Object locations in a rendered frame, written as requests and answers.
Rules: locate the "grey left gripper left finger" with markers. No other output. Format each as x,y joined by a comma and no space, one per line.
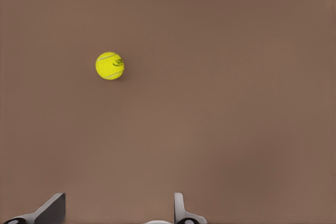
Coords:
50,210

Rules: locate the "yellow tennis ball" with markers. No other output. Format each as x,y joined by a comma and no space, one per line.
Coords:
109,65

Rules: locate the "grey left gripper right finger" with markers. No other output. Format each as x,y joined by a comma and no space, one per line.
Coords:
181,211

